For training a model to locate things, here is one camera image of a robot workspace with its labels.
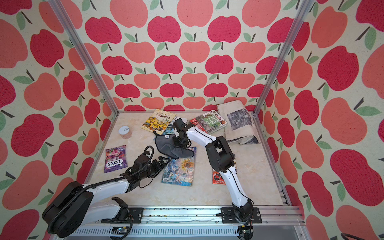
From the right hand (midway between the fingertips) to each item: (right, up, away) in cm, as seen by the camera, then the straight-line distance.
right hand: (175, 148), depth 98 cm
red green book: (+24, +17, +13) cm, 32 cm away
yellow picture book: (-15, +18, +17) cm, 29 cm away
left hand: (-3, -9, -13) cm, 16 cm away
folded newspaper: (+44, +13, +4) cm, 46 cm away
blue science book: (-5, +12, +13) cm, 18 cm away
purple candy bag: (-38, -6, -5) cm, 38 cm away
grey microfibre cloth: (-5, 0, -1) cm, 5 cm away
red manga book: (+26, -16, -12) cm, 33 cm away
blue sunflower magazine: (+4, -13, -10) cm, 16 cm away
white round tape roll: (-35, +10, +3) cm, 37 cm away
